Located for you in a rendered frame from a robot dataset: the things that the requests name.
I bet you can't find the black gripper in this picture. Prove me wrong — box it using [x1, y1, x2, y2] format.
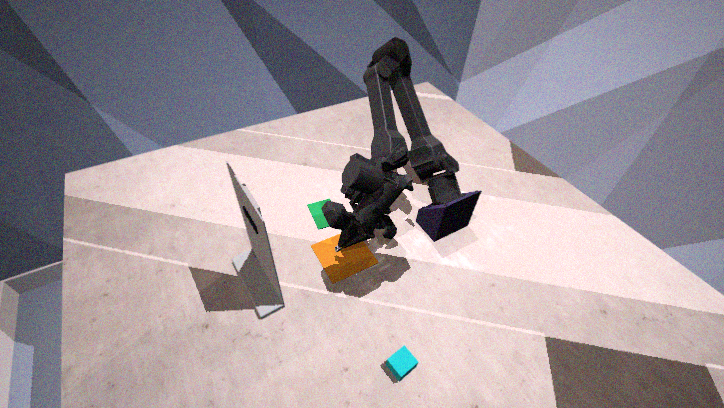
[321, 193, 397, 248]

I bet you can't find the green square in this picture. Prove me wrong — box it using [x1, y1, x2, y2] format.
[307, 198, 331, 230]

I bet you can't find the cyan block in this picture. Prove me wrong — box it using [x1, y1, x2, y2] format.
[386, 345, 419, 382]

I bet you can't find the orange square zone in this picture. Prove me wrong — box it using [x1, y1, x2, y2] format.
[311, 233, 379, 284]

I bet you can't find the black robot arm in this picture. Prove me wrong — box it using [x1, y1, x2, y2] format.
[340, 37, 466, 206]

